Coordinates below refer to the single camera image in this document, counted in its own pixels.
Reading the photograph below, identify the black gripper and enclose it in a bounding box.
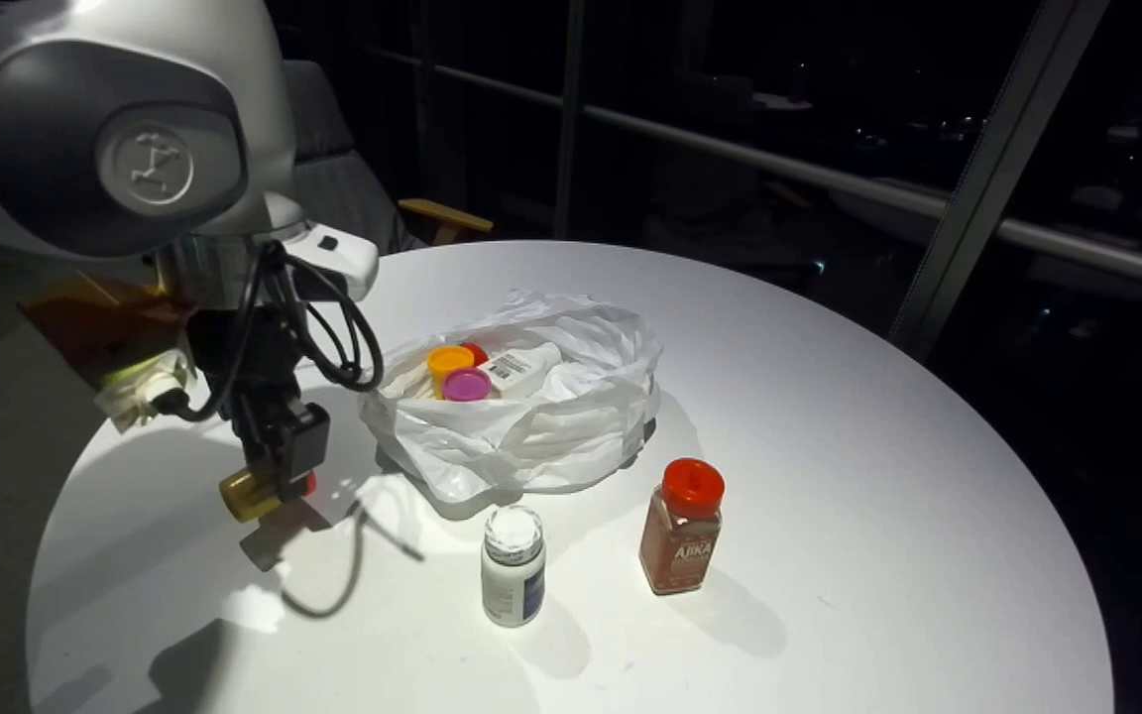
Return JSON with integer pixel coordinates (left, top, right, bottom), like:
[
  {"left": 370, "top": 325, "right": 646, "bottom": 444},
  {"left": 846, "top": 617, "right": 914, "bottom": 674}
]
[{"left": 187, "top": 305, "right": 337, "bottom": 498}]

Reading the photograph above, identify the yellow tub red-orange lid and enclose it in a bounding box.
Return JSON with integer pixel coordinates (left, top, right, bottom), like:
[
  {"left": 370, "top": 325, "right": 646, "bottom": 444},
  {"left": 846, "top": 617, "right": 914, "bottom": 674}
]
[{"left": 215, "top": 459, "right": 326, "bottom": 527}]

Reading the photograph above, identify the white pill bottle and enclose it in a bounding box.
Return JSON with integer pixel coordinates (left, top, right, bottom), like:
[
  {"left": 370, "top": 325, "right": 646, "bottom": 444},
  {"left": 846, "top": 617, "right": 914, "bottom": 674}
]
[{"left": 476, "top": 498, "right": 552, "bottom": 632}]

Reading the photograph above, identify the spice jar with red lid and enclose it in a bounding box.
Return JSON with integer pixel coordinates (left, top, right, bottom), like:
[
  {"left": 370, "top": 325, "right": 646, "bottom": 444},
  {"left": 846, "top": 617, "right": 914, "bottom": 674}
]
[{"left": 633, "top": 456, "right": 728, "bottom": 598}]

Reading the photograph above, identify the white translucent plastic bag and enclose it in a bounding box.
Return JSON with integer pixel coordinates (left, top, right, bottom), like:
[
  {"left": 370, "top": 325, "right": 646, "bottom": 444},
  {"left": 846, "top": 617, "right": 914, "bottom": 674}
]
[{"left": 357, "top": 288, "right": 665, "bottom": 523}]

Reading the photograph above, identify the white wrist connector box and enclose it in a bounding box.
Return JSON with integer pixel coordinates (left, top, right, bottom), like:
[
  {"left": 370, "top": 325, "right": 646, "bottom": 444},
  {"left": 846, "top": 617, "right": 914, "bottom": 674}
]
[{"left": 280, "top": 219, "right": 383, "bottom": 301}]

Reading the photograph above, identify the dark vertical window mullion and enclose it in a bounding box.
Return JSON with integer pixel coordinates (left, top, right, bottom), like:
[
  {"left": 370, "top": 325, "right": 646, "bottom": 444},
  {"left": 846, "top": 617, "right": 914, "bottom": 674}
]
[{"left": 552, "top": 0, "right": 592, "bottom": 243}]

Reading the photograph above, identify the grey window handrail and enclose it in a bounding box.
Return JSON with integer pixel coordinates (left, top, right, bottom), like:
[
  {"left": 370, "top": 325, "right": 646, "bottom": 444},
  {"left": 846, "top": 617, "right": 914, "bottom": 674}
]
[{"left": 383, "top": 46, "right": 1142, "bottom": 297}]

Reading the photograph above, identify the slanted grey window pillar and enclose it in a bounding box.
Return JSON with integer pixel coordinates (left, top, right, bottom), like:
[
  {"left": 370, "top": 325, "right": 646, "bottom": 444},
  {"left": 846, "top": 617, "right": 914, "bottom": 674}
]
[{"left": 883, "top": 0, "right": 1115, "bottom": 361}]

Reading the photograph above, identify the amber taped wrist camera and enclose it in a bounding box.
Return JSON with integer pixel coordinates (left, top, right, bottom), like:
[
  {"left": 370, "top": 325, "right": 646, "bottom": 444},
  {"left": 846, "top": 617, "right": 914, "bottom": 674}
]
[{"left": 18, "top": 262, "right": 211, "bottom": 431}]

